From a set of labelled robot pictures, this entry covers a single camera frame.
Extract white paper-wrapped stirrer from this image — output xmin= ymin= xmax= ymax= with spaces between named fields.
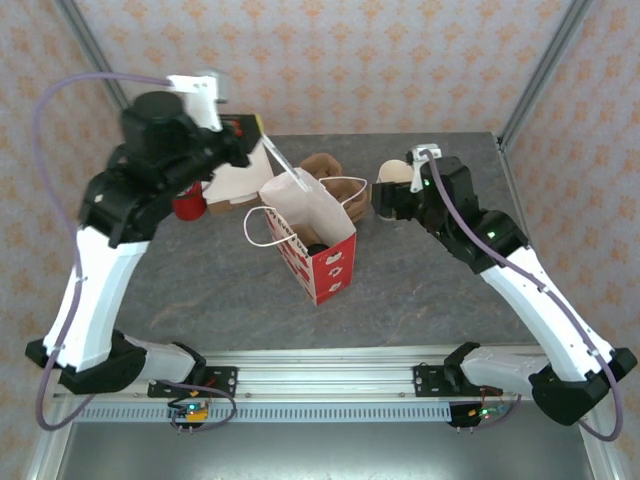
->
xmin=260 ymin=130 xmax=312 ymax=194

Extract red and white paper bag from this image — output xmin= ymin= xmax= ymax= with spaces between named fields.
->
xmin=243 ymin=169 xmax=370 ymax=307

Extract brown pulp cup carrier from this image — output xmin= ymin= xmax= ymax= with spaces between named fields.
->
xmin=344 ymin=197 xmax=372 ymax=224

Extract white paper napkin stack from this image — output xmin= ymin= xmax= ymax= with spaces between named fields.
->
xmin=207 ymin=142 xmax=276 ymax=204

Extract brown plush toy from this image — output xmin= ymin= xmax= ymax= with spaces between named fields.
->
xmin=299 ymin=153 xmax=372 ymax=221

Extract red container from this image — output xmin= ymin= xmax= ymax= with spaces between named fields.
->
xmin=172 ymin=180 xmax=209 ymax=224

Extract brown cardboard napkin holder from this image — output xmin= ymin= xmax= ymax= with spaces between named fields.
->
xmin=205 ymin=192 xmax=264 ymax=217

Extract small control board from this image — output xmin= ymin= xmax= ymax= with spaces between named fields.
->
xmin=167 ymin=399 xmax=210 ymax=429
xmin=447 ymin=402 xmax=509 ymax=430

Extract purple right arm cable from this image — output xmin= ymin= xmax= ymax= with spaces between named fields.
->
xmin=424 ymin=148 xmax=626 ymax=444

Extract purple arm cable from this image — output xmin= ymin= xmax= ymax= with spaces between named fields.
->
xmin=424 ymin=148 xmax=626 ymax=444
xmin=30 ymin=71 xmax=237 ymax=434

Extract aluminium side rail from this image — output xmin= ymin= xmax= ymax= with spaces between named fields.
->
xmin=494 ymin=134 xmax=571 ymax=361

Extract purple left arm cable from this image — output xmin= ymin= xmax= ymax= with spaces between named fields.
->
xmin=30 ymin=71 xmax=237 ymax=434

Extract aluminium frame post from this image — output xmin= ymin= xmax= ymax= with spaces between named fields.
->
xmin=51 ymin=0 xmax=129 ymax=109
xmin=572 ymin=419 xmax=624 ymax=480
xmin=497 ymin=0 xmax=599 ymax=149
xmin=24 ymin=423 xmax=77 ymax=480

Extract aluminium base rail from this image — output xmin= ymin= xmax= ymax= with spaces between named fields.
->
xmin=49 ymin=343 xmax=551 ymax=404

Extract slotted metal cable tray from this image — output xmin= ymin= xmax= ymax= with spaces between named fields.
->
xmin=79 ymin=401 xmax=501 ymax=425

